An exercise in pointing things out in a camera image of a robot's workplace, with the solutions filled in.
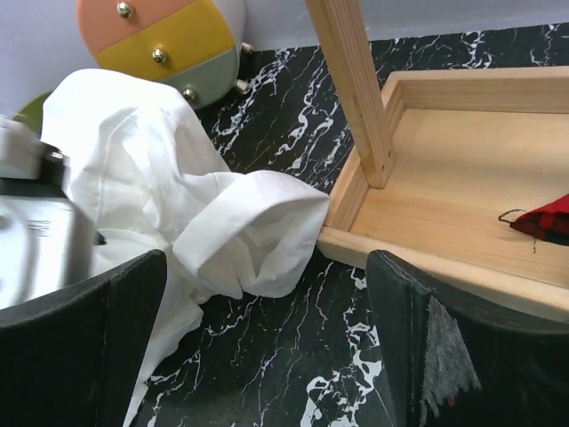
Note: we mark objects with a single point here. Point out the white shirt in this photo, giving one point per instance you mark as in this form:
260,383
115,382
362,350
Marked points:
143,169

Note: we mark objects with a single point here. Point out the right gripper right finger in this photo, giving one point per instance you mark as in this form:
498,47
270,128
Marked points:
456,359

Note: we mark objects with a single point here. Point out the red plaid shirt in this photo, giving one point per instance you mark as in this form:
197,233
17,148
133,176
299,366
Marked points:
548,223

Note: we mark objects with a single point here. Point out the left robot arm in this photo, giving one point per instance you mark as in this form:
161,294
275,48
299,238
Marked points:
46,240

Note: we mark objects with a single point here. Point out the round pastel drawer cabinet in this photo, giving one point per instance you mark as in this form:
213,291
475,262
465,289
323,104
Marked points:
194,46

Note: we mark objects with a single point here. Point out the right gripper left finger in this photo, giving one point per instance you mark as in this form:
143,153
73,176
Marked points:
72,357

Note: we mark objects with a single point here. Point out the olive green laundry basket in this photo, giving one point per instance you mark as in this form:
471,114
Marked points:
32,114

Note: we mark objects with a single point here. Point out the wooden clothes rack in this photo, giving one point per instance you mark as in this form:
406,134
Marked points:
439,155

